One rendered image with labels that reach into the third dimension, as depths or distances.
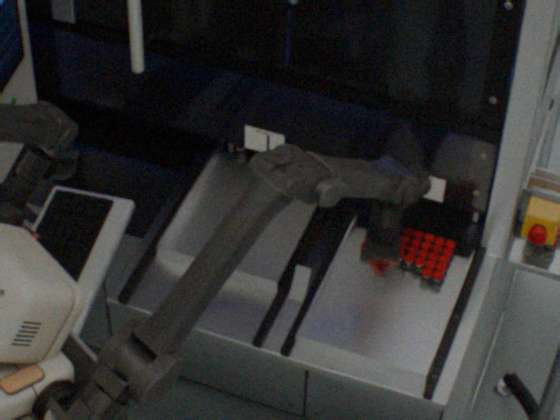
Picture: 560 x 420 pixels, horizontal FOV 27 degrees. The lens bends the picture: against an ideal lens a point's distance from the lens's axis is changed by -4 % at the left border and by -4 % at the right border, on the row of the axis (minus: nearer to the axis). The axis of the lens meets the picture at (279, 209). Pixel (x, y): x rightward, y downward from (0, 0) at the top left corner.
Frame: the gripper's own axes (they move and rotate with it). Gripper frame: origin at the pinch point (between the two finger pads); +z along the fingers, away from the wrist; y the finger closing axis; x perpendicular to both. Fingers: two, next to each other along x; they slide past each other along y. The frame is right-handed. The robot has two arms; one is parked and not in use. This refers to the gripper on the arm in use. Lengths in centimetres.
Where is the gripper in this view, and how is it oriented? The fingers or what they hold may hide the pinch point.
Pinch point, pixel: (380, 268)
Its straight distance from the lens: 235.8
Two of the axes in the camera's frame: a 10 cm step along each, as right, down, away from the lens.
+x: -9.9, -1.0, 0.7
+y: 1.2, -7.2, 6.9
